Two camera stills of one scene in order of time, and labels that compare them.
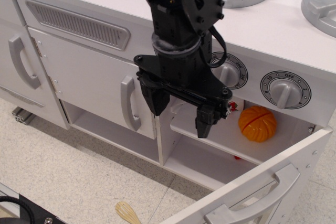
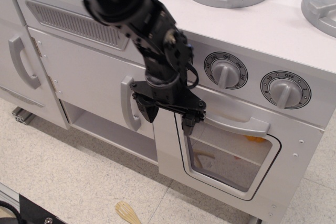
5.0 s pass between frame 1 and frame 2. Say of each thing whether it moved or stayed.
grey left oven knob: stayed
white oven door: moved
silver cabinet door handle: stayed
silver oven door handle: moved
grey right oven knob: stayed
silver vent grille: stayed
